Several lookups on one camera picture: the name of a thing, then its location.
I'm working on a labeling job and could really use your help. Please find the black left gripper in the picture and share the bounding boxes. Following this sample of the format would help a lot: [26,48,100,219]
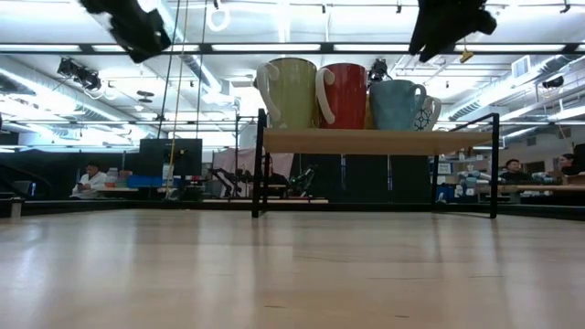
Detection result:
[78,0,173,64]

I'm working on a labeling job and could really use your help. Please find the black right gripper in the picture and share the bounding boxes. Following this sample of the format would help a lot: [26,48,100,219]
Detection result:
[409,0,498,64]

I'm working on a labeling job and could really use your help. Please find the light blue mug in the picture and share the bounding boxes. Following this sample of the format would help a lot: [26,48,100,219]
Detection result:
[368,79,429,132]

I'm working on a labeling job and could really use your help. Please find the white mug blue pattern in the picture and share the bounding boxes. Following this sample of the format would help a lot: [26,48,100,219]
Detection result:
[413,95,443,133]

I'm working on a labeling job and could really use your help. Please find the red mug white handle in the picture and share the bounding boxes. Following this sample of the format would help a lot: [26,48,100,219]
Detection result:
[314,62,369,131]

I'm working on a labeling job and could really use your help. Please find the green mug white handle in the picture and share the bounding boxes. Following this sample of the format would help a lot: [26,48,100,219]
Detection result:
[255,57,320,130]

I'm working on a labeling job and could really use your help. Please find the black ceiling spotlights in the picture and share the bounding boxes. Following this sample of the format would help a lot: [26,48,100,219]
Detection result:
[56,57,103,92]

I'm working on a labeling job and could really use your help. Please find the blue storage bin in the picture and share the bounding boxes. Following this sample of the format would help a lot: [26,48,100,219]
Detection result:
[126,175,165,189]

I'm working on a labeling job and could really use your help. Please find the stack of coloured containers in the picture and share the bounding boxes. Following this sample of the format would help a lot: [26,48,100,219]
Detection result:
[103,166,133,189]

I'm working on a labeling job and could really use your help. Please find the pink cloth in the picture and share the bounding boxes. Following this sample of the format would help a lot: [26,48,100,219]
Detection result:
[213,146,294,198]

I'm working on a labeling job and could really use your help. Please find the person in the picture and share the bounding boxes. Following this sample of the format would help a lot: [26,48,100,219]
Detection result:
[266,157,292,188]
[556,153,584,177]
[497,157,534,184]
[69,162,109,200]

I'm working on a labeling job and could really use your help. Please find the black partition panels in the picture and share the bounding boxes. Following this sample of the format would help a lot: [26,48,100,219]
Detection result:
[314,154,434,205]

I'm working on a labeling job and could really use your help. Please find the wooden background table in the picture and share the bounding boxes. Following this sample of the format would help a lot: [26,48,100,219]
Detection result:
[497,183,585,194]

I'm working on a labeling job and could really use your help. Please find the yellow hanging cable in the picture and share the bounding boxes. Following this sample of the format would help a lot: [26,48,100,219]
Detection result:
[459,36,475,64]

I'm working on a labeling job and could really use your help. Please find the black hanging camera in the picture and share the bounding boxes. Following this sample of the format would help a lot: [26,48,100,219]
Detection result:
[367,58,389,84]

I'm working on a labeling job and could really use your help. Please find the white cable loop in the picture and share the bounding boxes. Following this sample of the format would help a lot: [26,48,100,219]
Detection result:
[205,3,232,33]

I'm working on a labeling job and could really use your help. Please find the yellow rope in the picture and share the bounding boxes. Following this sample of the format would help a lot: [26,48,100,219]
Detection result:
[164,0,191,200]

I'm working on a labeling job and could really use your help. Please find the black overhead frame beam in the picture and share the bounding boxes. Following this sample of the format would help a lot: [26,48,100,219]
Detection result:
[0,40,585,56]

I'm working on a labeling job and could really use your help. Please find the wooden shelf black frame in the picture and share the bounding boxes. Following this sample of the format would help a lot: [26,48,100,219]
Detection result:
[250,108,501,220]

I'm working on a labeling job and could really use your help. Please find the black table edge rail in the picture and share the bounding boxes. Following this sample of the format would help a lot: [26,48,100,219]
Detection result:
[0,198,585,222]

